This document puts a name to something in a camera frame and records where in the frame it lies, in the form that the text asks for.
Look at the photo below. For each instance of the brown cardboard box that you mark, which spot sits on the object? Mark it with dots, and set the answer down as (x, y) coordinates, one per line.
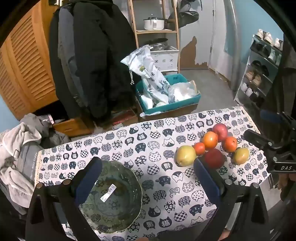
(175, 111)

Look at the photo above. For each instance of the cat print tablecloth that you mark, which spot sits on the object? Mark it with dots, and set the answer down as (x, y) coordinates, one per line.
(161, 162)

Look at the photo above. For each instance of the clear plastic bag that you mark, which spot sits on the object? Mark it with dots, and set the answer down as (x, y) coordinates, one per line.
(182, 91)

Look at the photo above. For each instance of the black hanging coat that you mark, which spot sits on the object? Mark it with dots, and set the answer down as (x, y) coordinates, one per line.
(99, 58)

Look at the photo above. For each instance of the yellow pear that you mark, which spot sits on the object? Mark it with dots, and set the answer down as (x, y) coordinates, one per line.
(185, 155)
(241, 155)

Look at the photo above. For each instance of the dark hanging wok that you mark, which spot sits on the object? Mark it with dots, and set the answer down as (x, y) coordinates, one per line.
(188, 17)

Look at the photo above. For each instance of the dark red apple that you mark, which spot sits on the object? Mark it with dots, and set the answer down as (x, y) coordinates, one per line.
(214, 158)

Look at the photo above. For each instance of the grey hanging jacket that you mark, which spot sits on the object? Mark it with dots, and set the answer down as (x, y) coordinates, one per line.
(64, 46)

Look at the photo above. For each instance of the wooden louvered cabinet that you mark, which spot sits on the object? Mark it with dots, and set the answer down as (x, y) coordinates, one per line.
(27, 58)

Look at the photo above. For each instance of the printed white rice bag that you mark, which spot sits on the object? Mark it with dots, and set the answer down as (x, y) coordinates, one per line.
(148, 69)

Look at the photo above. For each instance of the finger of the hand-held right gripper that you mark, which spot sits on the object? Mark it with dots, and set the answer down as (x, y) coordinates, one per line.
(256, 139)
(270, 117)

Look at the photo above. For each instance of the row of shoes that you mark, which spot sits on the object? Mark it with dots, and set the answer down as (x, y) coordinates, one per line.
(266, 37)

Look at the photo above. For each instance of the green patterned bowl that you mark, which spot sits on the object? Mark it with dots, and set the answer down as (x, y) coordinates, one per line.
(115, 208)

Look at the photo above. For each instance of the red flat box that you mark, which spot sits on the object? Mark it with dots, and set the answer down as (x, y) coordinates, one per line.
(124, 118)

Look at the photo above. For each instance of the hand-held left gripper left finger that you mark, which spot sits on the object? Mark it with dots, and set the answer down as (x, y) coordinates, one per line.
(89, 178)

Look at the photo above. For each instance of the light grey towel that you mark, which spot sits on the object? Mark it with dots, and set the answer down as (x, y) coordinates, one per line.
(13, 143)

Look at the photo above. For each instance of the dark cloth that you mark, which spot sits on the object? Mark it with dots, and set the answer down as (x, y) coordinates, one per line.
(284, 76)

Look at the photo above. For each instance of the steel pot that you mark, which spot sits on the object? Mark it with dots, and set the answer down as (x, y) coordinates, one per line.
(158, 45)

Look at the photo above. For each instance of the grey fabric bag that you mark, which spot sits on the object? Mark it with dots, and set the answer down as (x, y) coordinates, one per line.
(30, 160)

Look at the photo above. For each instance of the person's right hand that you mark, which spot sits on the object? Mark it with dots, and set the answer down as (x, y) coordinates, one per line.
(284, 183)

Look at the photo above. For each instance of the metal shoe rack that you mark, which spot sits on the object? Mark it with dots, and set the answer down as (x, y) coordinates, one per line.
(252, 59)

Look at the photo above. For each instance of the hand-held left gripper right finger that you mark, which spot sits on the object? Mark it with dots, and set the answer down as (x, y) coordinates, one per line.
(205, 180)

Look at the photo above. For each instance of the teal plastic crate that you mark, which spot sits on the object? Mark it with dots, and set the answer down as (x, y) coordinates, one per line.
(175, 105)

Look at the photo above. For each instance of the small orange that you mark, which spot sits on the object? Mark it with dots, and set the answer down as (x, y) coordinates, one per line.
(199, 148)

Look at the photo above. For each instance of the wooden shelf rack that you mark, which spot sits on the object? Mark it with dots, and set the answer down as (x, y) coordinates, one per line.
(136, 32)

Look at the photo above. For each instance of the wooden drawer box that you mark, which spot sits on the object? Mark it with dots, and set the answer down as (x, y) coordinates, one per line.
(71, 127)

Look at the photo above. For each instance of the white storage basket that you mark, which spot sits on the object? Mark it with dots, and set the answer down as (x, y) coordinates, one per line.
(165, 61)

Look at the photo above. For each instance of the white pot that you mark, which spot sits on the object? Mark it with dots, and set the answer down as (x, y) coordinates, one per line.
(152, 24)

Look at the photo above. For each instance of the pink red apple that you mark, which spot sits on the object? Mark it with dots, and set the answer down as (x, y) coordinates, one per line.
(220, 131)

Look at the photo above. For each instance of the large orange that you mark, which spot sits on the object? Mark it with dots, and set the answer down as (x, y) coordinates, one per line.
(210, 139)

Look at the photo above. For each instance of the white door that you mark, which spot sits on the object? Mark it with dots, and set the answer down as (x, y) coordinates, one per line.
(218, 34)

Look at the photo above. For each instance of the crumpled grey jacket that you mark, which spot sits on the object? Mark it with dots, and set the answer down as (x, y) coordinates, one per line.
(37, 122)

